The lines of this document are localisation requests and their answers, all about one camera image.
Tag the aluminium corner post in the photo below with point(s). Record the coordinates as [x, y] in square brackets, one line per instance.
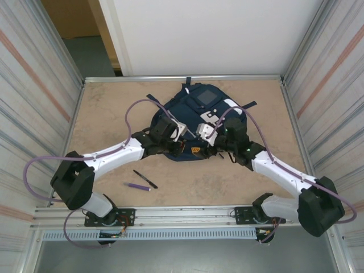
[307, 38]
[57, 38]

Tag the navy blue backpack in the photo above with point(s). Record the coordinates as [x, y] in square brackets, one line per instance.
[187, 108]

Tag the aluminium table edge rail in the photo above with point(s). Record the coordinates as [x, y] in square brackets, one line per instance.
[128, 78]

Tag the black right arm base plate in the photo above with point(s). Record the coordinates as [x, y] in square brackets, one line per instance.
[241, 216]

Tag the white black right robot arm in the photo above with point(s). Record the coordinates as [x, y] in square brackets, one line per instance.
[278, 173]

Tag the black marker pen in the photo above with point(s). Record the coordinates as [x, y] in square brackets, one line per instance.
[145, 179]

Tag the wide aluminium mounting rail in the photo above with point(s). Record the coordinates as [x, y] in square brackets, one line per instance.
[185, 219]

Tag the white door frame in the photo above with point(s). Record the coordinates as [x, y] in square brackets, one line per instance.
[115, 34]

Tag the aluminium table side rail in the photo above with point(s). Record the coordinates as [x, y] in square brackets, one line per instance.
[78, 99]
[287, 99]

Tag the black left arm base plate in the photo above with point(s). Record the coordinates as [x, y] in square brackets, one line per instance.
[128, 217]

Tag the purple pen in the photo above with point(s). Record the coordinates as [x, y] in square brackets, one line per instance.
[139, 186]

